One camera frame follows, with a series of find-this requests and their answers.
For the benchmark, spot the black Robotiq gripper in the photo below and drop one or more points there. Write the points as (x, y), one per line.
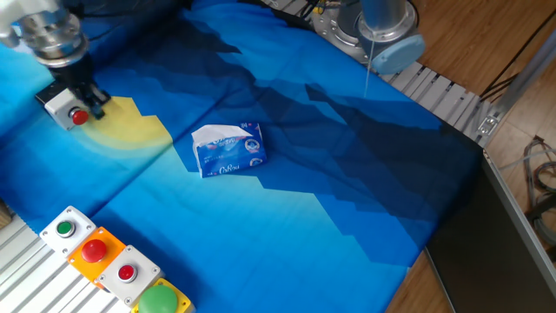
(74, 74)

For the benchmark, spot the blue tissue pack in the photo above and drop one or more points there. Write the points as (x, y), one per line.
(230, 150)

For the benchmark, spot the yellow box green mushroom button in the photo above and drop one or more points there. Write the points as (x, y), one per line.
(158, 300)

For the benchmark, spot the small grey box red button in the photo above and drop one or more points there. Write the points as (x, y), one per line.
(61, 108)

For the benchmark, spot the blue mountain print cloth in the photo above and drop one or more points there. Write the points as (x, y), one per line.
(282, 208)

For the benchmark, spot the aluminium frame beam with bracket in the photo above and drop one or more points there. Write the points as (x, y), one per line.
(525, 74)

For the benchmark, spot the large grey box red button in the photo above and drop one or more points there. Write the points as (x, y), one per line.
(128, 274)

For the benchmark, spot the orange box red mushroom button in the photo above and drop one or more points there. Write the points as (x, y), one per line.
(93, 252)

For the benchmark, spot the white box green flat button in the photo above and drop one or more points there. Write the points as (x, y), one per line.
(65, 230)

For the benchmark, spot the round metal mounting plate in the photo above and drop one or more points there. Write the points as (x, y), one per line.
(330, 30)

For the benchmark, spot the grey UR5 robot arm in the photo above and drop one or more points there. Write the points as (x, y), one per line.
(52, 35)

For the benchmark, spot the white zip tie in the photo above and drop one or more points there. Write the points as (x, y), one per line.
(369, 65)

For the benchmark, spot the black panel aluminium frame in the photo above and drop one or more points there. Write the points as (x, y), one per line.
(486, 243)

